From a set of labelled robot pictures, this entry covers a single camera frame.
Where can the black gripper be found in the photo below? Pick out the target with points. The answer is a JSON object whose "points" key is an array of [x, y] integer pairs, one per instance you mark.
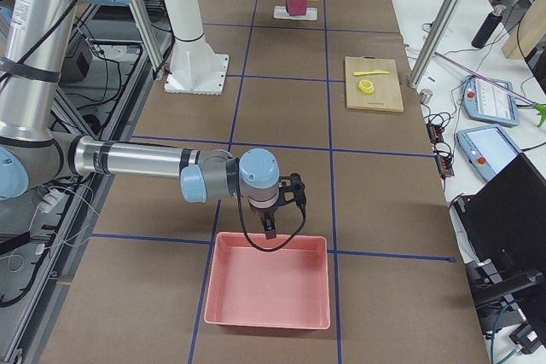
{"points": [[264, 213]]}

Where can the pink fleece cloth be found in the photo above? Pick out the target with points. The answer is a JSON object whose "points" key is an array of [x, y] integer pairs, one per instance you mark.
{"points": [[296, 1]]}

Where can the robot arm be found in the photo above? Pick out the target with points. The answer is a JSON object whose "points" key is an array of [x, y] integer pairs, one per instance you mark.
{"points": [[31, 154]]}

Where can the white rectangular tray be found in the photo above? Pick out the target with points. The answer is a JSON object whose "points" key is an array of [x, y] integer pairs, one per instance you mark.
{"points": [[281, 13]]}

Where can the pink plastic bin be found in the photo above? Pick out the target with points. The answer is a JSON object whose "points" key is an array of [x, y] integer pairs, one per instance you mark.
{"points": [[287, 288]]}

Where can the yellow plastic knife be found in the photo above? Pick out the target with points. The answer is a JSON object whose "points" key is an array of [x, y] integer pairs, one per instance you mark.
{"points": [[370, 73]]}

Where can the yellow lemon slice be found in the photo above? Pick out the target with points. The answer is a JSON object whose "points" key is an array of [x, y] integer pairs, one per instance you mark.
{"points": [[366, 87]]}

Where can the wooden cutting board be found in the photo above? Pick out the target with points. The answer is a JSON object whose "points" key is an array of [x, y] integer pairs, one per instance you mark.
{"points": [[387, 96]]}

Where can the small metal cylinder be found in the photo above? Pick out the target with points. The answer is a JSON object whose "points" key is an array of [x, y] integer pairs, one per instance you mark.
{"points": [[425, 96]]}

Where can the black bottle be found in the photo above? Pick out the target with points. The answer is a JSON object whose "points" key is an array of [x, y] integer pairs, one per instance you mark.
{"points": [[491, 22]]}

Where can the near teach pendant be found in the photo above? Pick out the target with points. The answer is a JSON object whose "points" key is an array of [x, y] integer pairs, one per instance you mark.
{"points": [[489, 149]]}

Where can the black monitor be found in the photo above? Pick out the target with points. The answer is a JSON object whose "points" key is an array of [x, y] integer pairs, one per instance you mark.
{"points": [[505, 224]]}

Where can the white pedestal column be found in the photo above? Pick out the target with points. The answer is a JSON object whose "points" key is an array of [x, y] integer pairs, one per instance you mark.
{"points": [[194, 67]]}

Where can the aluminium frame post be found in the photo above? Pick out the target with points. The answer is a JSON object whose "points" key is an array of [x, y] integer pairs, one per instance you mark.
{"points": [[434, 37]]}

